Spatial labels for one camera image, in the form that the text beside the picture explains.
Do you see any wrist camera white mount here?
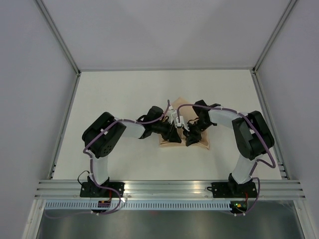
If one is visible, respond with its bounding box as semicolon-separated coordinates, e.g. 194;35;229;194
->
174;116;185;128
166;106;177;124

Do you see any peach cloth napkin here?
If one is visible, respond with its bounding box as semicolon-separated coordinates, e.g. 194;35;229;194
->
159;97;211;151

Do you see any aluminium frame post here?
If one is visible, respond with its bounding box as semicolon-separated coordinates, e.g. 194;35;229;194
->
34;0;81;76
251;0;299;74

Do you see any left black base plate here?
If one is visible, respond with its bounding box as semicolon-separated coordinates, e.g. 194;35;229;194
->
80;182;125;198

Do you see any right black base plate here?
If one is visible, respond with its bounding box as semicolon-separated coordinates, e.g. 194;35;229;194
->
210;181;257;199

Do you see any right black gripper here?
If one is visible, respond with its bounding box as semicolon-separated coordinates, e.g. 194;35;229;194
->
182;119;213;147

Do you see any white slotted cable duct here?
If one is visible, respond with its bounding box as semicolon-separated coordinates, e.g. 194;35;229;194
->
45;200;231;211

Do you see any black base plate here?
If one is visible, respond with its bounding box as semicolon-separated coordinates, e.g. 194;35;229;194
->
80;182;125;198
210;181;257;199

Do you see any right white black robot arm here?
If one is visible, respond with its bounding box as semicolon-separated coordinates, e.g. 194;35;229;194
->
182;100;276;198

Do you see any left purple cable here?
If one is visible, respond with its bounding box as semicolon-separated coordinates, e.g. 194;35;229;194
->
44;99;172;220

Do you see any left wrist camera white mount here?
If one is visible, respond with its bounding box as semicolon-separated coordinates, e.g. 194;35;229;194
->
166;106;177;124

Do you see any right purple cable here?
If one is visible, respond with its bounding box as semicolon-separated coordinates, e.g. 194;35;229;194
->
176;103;277;216

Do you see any aluminium frame left post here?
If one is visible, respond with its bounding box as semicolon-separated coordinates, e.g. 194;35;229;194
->
34;0;81;76

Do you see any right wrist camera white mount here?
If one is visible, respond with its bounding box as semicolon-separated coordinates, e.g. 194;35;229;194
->
174;116;185;128

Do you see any aluminium frame right post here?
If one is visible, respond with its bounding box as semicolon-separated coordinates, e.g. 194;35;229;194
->
251;0;299;74

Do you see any aluminium front rail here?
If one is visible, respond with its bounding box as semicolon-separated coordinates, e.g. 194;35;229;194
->
34;180;306;201

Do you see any purple cable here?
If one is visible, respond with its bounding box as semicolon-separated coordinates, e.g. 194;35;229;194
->
176;103;277;216
44;99;172;220

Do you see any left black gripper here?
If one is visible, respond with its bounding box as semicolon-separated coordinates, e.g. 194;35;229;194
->
152;119;181;143

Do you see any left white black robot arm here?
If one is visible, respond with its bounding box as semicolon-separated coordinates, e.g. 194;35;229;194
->
82;105;181;197

